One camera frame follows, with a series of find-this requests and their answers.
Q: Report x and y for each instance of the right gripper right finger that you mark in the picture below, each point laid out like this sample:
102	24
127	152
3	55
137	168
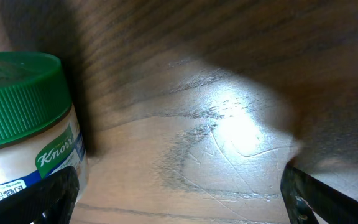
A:
306	197

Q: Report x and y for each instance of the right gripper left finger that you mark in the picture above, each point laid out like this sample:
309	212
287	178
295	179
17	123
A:
50	200

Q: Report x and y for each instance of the green lid Knorr jar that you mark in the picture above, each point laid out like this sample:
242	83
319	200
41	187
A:
39	131

